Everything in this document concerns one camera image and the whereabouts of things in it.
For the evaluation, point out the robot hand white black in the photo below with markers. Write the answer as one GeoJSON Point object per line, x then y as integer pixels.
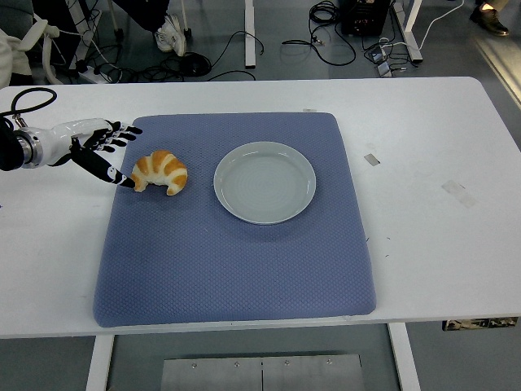
{"type": "Point", "coordinates": [65, 140]}

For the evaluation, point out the croissant bread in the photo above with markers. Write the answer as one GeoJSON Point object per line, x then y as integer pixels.
{"type": "Point", "coordinates": [163, 167]}

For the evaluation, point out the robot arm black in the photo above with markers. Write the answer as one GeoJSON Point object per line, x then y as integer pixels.
{"type": "Point", "coordinates": [8, 150]}

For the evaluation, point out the grey round plate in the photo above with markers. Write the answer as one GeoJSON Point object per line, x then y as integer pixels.
{"type": "Point", "coordinates": [264, 183]}

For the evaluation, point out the grey metal plate with screws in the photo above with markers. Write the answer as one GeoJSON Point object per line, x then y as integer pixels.
{"type": "Point", "coordinates": [260, 374]}

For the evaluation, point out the white power strip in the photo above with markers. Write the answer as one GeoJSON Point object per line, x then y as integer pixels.
{"type": "Point", "coordinates": [89, 75]}

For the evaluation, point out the cream white cloth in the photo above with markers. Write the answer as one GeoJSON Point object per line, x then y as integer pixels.
{"type": "Point", "coordinates": [10, 53]}

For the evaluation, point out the person's white shoe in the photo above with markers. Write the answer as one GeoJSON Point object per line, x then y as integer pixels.
{"type": "Point", "coordinates": [160, 40]}
{"type": "Point", "coordinates": [177, 34]}

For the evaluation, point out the person's leg dark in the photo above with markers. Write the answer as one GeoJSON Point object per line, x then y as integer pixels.
{"type": "Point", "coordinates": [142, 12]}

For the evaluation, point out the blue quilted mat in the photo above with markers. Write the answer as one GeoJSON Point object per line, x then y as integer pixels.
{"type": "Point", "coordinates": [228, 269]}

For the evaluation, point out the white background table leg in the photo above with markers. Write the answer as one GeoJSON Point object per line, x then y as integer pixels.
{"type": "Point", "coordinates": [410, 36]}
{"type": "Point", "coordinates": [249, 36]}

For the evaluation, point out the small grey tape piece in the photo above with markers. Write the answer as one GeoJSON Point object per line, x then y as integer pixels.
{"type": "Point", "coordinates": [371, 159]}

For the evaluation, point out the dark power adapter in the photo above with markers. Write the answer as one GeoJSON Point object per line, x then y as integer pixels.
{"type": "Point", "coordinates": [376, 53]}

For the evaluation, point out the black equipment box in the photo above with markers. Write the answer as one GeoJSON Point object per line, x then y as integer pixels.
{"type": "Point", "coordinates": [364, 16]}

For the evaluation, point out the grey power adapter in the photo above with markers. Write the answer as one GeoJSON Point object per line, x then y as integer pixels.
{"type": "Point", "coordinates": [383, 69]}

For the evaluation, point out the long clear tape piece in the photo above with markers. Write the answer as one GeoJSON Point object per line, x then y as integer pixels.
{"type": "Point", "coordinates": [458, 193]}

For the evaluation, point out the person's brown shoe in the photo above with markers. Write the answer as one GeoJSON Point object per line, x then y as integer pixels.
{"type": "Point", "coordinates": [490, 20]}

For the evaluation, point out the white chair frame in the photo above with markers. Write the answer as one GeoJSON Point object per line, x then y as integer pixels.
{"type": "Point", "coordinates": [40, 32]}

